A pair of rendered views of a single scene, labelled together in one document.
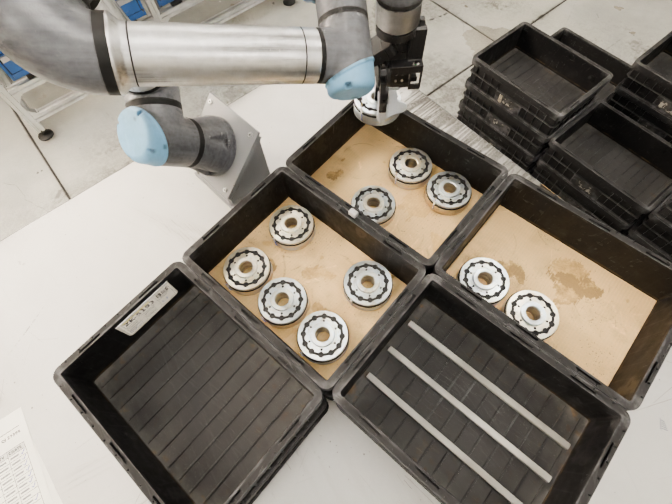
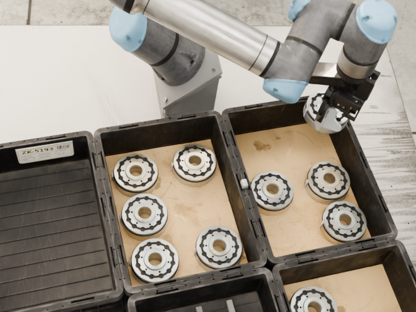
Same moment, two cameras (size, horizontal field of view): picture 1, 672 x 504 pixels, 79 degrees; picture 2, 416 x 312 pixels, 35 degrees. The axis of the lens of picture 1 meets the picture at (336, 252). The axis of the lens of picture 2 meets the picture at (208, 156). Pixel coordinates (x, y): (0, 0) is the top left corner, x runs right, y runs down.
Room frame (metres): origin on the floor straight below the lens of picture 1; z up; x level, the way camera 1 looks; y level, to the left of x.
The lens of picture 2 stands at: (-0.29, -0.21, 2.19)
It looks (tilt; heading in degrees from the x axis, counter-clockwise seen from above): 58 degrees down; 20
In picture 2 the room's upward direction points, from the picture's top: 11 degrees clockwise
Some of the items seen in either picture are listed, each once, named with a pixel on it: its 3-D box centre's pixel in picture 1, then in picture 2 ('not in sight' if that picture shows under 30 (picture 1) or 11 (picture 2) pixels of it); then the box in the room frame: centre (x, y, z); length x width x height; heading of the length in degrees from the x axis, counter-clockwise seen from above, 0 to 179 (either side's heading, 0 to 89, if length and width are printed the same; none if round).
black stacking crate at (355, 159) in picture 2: (392, 183); (300, 184); (0.54, -0.15, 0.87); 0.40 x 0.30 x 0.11; 44
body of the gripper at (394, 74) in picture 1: (397, 53); (350, 85); (0.64, -0.15, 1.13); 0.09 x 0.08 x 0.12; 88
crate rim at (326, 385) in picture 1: (302, 265); (176, 196); (0.33, 0.07, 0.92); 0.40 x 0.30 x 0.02; 44
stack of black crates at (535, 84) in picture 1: (518, 111); not in sight; (1.16, -0.80, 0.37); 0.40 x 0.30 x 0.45; 34
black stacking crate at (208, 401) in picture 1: (196, 388); (38, 232); (0.12, 0.29, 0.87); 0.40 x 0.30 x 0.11; 44
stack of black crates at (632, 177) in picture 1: (597, 179); not in sight; (0.84, -1.03, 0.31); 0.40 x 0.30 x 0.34; 34
